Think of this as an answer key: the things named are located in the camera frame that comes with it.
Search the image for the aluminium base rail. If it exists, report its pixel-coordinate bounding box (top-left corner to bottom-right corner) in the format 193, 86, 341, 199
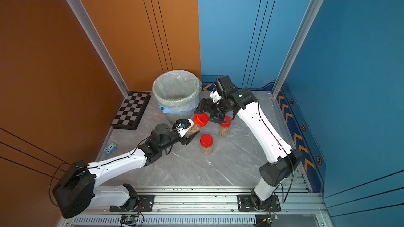
59, 186, 333, 227

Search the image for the small blue toy block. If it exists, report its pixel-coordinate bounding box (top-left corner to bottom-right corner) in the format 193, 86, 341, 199
103, 143, 117, 156

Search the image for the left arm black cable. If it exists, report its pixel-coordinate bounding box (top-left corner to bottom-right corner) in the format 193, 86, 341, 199
48, 135, 152, 208

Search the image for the red lid of back jar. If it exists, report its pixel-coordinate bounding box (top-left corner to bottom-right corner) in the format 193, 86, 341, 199
220, 116, 231, 128

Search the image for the black white chessboard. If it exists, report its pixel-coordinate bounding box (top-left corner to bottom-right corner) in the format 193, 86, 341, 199
112, 91, 151, 130

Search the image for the aluminium corner post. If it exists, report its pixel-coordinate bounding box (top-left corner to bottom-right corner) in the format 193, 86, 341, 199
271, 0, 324, 98
66, 0, 129, 97

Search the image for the right aluminium corner post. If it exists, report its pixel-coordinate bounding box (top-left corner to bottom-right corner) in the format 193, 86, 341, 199
271, 0, 324, 98

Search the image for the peanut jar back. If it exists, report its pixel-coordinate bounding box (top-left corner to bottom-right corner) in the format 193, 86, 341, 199
218, 126, 230, 136

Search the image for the red lid of middle jar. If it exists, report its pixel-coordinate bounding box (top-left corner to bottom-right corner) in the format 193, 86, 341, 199
200, 133, 214, 148

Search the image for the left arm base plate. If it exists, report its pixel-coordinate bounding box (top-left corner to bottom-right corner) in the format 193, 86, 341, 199
109, 194, 155, 213

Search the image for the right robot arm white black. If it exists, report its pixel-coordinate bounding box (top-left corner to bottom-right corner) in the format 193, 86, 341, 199
194, 76, 303, 211

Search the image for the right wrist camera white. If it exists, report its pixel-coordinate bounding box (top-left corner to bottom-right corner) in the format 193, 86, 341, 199
209, 90, 221, 103

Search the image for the translucent green bin liner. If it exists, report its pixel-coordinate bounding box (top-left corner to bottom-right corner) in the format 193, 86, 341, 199
152, 70, 203, 115

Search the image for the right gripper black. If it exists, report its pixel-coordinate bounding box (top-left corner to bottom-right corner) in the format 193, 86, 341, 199
194, 97, 229, 124

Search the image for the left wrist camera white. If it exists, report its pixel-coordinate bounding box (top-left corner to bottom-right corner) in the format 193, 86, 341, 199
174, 126, 192, 138

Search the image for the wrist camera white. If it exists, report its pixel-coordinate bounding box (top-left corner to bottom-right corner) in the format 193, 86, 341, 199
174, 126, 192, 138
209, 90, 221, 103

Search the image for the red lid of jar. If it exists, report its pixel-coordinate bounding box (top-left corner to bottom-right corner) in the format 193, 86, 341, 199
193, 113, 209, 127
200, 133, 214, 148
220, 116, 231, 128

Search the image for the right green circuit board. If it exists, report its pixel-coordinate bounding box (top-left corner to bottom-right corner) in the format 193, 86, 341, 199
262, 214, 279, 227

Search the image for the green circuit board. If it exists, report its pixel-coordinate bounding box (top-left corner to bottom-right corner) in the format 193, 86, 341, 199
262, 214, 279, 227
120, 215, 140, 227

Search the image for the left aluminium corner post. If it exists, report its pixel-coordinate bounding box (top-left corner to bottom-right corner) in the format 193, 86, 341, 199
66, 0, 129, 97

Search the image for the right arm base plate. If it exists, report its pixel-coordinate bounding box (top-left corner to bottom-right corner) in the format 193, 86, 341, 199
237, 194, 282, 212

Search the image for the grey mesh trash bin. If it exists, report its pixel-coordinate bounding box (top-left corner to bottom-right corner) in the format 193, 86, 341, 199
163, 109, 194, 124

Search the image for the left green circuit board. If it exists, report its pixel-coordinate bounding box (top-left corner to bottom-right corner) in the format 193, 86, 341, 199
120, 215, 140, 227

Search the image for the red lid of front jar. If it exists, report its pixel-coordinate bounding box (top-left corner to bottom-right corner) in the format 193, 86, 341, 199
193, 113, 209, 127

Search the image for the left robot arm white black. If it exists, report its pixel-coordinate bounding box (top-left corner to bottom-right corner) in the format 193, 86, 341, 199
52, 119, 196, 219

